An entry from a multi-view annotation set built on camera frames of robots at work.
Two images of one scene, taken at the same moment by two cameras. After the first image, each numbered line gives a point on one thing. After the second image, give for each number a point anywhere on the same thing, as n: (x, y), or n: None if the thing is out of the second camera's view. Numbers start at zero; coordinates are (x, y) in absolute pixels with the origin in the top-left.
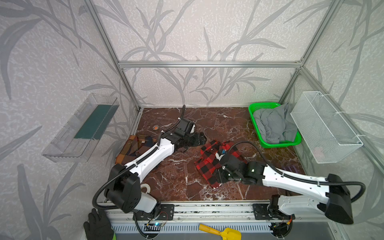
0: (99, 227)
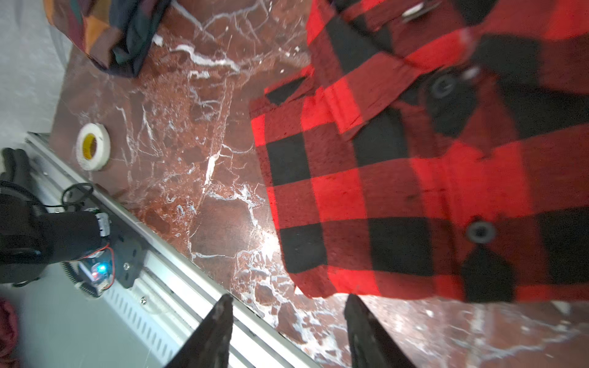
0: (17, 167)
